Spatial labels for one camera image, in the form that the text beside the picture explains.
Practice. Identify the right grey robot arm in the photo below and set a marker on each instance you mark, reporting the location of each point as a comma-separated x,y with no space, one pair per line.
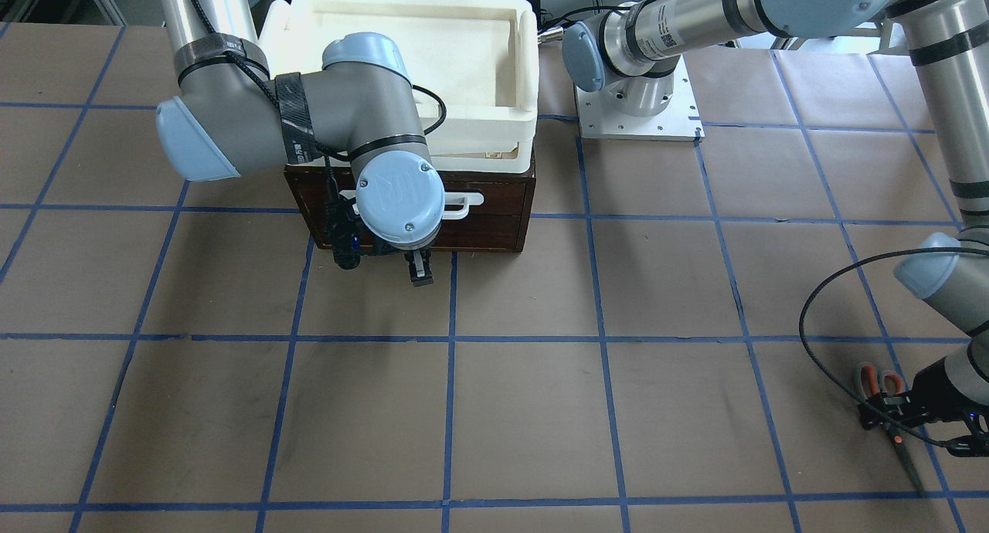
233,116

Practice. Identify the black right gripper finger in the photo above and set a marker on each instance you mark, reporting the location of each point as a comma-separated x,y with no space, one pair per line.
418,262

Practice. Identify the cream plastic tray box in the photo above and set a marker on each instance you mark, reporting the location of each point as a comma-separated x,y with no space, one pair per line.
480,57

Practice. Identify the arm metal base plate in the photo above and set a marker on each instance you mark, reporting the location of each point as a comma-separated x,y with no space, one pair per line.
657,106

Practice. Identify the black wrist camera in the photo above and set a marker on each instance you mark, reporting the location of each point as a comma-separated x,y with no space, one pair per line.
343,229

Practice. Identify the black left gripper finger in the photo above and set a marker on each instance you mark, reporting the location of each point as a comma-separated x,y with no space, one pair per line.
887,409

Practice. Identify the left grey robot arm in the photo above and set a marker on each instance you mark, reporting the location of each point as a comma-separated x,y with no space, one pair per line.
947,46

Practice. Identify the brown paper table mat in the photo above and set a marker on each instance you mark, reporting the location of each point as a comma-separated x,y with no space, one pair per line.
179,357

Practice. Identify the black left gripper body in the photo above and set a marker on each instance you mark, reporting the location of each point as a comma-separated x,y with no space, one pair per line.
941,395

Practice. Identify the white drawer handle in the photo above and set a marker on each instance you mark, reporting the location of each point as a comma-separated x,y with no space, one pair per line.
456,205

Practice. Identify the dark wooden drawer cabinet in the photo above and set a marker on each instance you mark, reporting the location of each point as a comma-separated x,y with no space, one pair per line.
498,225

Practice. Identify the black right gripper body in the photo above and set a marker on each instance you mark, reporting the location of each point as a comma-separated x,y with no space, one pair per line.
418,268

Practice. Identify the grey orange scissors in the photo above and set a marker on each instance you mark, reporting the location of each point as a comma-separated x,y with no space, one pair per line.
886,390

